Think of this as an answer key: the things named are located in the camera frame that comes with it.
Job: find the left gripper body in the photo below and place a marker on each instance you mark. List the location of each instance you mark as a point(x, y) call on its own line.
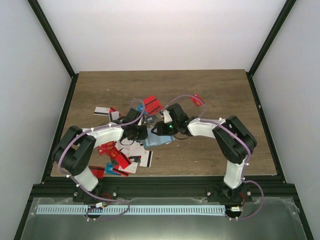
point(142, 136)

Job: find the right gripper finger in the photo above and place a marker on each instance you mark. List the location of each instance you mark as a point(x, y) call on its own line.
point(155, 132)
point(157, 126)

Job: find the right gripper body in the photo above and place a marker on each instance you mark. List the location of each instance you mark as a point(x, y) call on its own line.
point(169, 131)

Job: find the teal card holder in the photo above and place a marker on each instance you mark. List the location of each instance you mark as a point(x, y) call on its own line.
point(154, 140)

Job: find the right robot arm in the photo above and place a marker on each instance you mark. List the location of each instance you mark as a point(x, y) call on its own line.
point(233, 138)

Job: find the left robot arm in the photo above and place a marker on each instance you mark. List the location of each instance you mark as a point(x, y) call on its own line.
point(73, 152)

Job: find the large white card pile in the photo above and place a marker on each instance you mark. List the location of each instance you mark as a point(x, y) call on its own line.
point(135, 149)

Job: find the red magnetic stripe card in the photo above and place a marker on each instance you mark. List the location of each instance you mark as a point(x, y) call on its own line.
point(152, 105)

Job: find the white striped card lower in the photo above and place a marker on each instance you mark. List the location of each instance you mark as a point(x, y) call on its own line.
point(146, 159)

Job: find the white striped card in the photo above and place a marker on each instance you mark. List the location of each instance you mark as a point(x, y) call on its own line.
point(146, 159)
point(101, 111)

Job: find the red card in pile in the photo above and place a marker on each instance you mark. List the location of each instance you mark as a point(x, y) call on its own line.
point(123, 160)

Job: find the white card bottom centre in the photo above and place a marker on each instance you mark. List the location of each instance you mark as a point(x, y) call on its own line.
point(132, 168)

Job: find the red card far right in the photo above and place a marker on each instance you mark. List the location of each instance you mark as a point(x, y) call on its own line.
point(196, 100)

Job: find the white striped card left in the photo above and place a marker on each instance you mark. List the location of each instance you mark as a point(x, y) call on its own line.
point(101, 111)

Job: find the blue card bottom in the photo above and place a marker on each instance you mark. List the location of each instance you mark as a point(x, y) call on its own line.
point(109, 169)

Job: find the dark red striped card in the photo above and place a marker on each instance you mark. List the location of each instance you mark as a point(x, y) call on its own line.
point(97, 171)

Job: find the light blue slotted rail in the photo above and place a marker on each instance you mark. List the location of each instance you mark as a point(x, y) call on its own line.
point(199, 210)

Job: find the black aluminium frame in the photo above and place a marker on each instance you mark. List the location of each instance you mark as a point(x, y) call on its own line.
point(166, 186)

